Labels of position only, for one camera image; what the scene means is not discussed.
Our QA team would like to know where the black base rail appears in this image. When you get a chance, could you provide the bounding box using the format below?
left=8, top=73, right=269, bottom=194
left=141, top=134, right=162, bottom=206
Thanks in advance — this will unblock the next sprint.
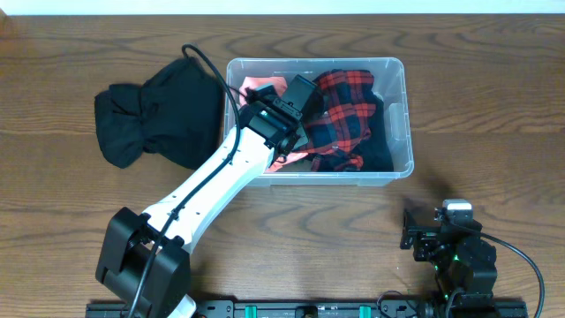
left=85, top=298, right=528, bottom=318

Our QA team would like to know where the red plaid flannel shirt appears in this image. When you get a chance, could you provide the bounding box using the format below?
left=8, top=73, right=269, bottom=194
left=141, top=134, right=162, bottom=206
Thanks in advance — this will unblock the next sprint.
left=299, top=69, right=379, bottom=172

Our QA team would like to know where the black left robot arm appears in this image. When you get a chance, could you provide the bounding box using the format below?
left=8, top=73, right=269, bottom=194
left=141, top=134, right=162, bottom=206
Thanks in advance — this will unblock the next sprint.
left=95, top=75, right=324, bottom=317

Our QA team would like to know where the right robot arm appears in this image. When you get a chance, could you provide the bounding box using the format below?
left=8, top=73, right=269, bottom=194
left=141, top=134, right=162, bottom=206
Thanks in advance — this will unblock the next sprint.
left=400, top=208, right=498, bottom=312

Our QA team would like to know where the black garment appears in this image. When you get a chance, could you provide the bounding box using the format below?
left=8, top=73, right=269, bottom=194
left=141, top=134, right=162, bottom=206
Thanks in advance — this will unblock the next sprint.
left=94, top=57, right=223, bottom=170

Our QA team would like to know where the pink printed t-shirt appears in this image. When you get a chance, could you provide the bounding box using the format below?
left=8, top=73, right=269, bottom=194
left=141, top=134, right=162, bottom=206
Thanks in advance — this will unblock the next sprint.
left=237, top=77, right=307, bottom=172

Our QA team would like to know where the dark teal garment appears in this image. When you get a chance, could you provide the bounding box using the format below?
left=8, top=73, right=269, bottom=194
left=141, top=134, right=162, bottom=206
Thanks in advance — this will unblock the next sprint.
left=354, top=95, right=395, bottom=172

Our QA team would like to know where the clear plastic storage bin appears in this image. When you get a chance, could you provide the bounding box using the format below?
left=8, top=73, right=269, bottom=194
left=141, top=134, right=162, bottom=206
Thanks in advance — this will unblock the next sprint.
left=226, top=57, right=414, bottom=186

